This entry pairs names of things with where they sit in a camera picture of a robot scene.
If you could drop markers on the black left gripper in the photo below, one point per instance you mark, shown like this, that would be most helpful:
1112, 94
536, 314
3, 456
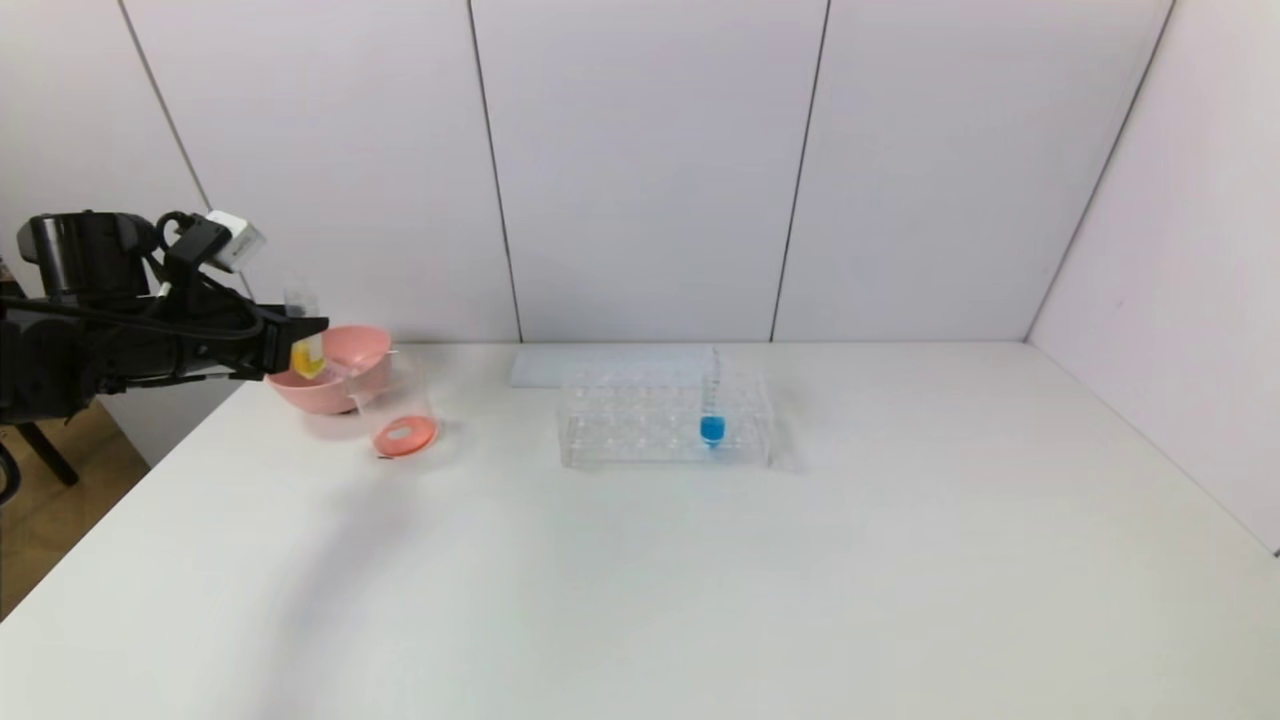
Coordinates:
274, 342

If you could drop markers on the yellow pigment test tube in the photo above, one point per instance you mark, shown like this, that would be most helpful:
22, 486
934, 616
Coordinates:
308, 358

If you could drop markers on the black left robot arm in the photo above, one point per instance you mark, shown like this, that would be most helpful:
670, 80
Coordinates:
70, 330

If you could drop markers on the clear plastic beaker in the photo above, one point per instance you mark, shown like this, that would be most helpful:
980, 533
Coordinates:
403, 432

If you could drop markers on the clear acrylic test tube rack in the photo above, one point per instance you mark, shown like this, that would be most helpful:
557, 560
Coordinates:
640, 450

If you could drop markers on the blue pigment test tube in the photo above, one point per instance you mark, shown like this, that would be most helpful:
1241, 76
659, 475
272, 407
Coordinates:
711, 430

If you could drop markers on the pink plastic bowl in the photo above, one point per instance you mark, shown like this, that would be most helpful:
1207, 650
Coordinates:
335, 395

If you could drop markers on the black tripod stand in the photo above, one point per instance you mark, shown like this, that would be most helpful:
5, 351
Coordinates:
50, 455

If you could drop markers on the white paper sheet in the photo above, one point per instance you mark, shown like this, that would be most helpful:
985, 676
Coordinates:
560, 365

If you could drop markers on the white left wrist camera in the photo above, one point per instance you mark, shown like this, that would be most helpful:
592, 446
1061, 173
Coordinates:
235, 240

